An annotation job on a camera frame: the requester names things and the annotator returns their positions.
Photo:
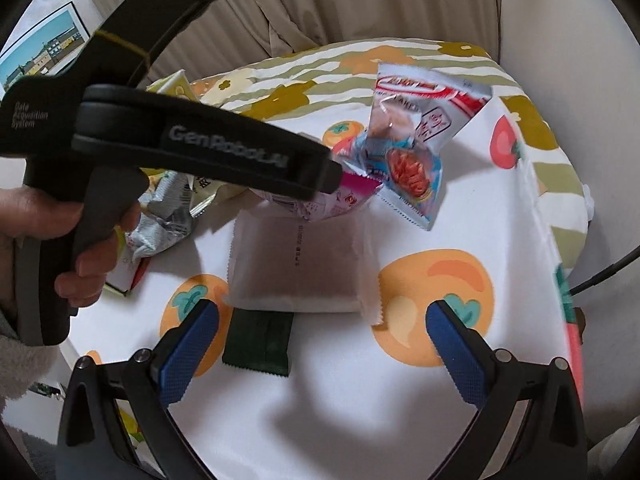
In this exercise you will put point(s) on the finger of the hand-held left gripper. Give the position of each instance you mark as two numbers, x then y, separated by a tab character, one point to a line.
325	172

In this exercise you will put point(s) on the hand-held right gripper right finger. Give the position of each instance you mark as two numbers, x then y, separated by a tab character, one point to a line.
455	355

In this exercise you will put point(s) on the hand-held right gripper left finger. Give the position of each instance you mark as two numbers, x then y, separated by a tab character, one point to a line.
190	350

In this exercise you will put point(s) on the pink snack packet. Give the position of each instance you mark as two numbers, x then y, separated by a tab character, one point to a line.
345	197

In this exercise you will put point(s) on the green cardboard box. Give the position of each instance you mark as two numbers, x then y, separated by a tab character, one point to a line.
175	85

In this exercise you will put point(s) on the red white blue snack packet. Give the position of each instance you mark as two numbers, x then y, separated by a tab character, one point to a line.
415	160

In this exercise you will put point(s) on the person's left hand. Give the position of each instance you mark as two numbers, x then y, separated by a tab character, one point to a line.
30	215

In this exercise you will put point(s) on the dark green snack packet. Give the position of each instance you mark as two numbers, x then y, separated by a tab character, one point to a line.
260	342

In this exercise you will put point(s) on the silver grey snack packet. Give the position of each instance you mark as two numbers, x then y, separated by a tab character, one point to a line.
160	225

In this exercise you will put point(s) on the small white snack carton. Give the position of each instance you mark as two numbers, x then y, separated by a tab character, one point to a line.
125	280

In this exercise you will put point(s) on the translucent packet with dark filling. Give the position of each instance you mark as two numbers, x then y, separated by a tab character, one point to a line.
300	270

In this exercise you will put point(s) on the framed picture of houses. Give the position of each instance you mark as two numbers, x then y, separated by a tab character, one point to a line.
45	50

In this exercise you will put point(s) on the beige curtain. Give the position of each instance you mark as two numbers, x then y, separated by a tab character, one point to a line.
350	0

